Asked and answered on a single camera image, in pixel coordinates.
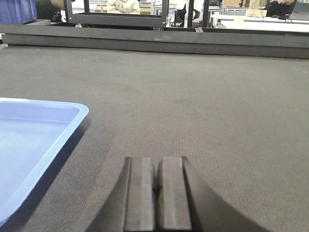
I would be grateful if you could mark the black table edge rail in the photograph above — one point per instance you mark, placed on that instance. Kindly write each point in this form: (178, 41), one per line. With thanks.
(203, 41)

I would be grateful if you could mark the white background table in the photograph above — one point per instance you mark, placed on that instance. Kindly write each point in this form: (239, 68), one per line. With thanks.
(258, 23)

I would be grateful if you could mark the black metal cart frame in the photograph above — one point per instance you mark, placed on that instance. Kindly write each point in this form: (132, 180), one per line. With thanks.
(132, 20)

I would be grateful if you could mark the person in beige jacket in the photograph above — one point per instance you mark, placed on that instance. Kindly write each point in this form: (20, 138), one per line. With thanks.
(123, 7)

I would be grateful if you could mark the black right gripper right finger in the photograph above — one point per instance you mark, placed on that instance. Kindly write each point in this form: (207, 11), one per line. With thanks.
(186, 203)

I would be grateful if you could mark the blue plastic tray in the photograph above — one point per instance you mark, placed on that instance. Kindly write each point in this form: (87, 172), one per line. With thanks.
(32, 132)

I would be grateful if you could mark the person in black clothes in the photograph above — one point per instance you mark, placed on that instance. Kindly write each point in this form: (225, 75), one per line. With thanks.
(280, 7)

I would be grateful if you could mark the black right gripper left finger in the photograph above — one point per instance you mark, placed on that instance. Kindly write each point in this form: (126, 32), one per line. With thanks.
(130, 205)

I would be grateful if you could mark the dark blue plastic crate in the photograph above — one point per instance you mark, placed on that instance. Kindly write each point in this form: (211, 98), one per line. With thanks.
(17, 11)

